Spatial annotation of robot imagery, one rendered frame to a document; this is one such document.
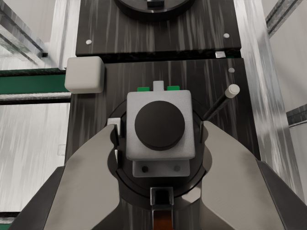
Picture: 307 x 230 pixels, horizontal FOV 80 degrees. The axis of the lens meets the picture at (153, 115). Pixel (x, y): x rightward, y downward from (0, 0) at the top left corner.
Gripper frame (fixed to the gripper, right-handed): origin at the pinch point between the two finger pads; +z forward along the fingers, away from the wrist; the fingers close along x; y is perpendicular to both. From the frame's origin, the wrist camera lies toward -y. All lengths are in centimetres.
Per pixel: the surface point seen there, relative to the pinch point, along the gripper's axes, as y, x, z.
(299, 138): 13.7, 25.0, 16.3
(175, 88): -0.8, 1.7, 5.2
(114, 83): 1.1, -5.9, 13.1
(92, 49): -3.0, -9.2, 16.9
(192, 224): 13.7, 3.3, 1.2
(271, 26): -4.5, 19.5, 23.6
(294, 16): -5.4, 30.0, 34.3
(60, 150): 7.8, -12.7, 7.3
